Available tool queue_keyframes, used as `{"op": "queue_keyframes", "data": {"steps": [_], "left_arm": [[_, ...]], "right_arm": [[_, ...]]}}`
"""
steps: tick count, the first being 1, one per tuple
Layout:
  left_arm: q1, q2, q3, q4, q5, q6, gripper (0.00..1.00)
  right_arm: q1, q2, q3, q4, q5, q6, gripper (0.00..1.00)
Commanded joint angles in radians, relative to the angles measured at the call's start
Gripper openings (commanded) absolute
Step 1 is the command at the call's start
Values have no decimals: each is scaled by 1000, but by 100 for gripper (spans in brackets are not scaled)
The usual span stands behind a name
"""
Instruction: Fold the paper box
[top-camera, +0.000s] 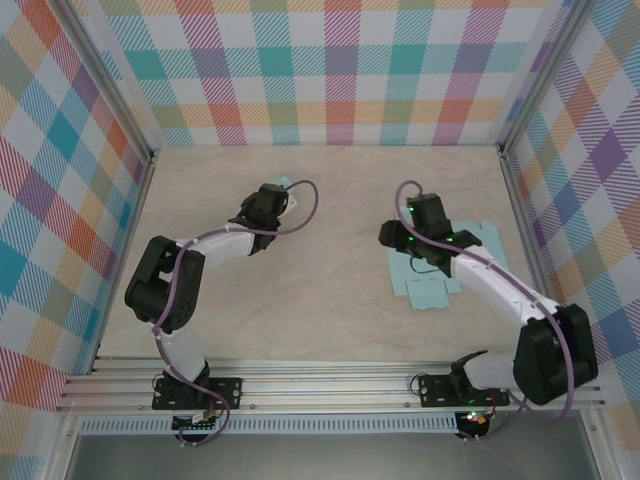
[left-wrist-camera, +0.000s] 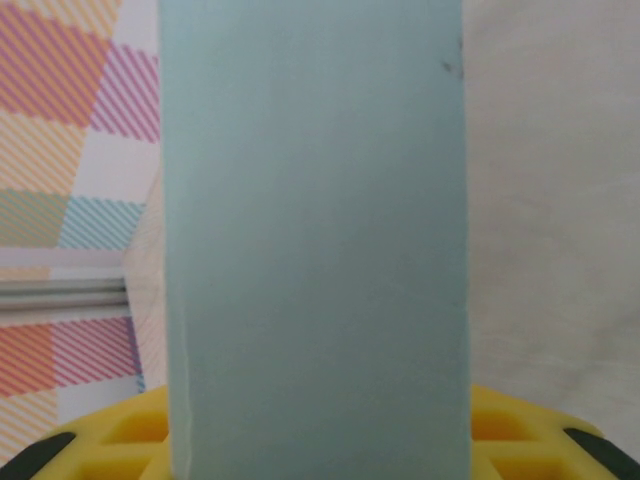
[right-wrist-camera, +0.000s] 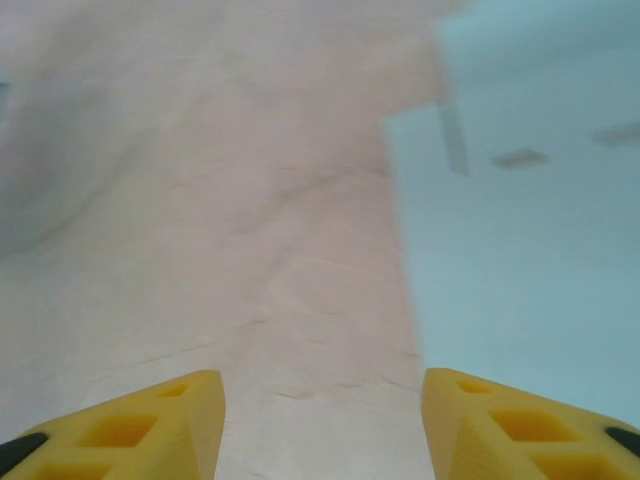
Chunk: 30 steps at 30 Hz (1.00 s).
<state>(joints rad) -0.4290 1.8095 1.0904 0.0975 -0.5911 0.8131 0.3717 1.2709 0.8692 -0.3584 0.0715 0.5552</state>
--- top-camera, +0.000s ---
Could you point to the light blue paper box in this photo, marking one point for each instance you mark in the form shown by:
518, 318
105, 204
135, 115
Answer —
425, 295
282, 180

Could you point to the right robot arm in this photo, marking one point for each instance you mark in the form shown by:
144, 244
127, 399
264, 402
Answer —
500, 285

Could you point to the aluminium side rail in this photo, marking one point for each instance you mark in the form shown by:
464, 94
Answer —
142, 200
515, 200

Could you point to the aluminium frame post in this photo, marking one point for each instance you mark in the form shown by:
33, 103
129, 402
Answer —
545, 70
100, 70

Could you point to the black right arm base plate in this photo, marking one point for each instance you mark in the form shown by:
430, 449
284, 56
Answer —
435, 392

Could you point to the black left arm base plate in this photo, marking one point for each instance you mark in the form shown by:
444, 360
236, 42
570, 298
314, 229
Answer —
227, 392

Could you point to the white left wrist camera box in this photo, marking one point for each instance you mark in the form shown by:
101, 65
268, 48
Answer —
292, 202

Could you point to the aluminium mounting rail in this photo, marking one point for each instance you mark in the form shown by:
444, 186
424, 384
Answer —
325, 390

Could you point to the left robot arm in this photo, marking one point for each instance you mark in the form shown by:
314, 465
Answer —
165, 295

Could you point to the grey metal panel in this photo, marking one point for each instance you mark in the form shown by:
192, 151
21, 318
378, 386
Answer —
325, 460

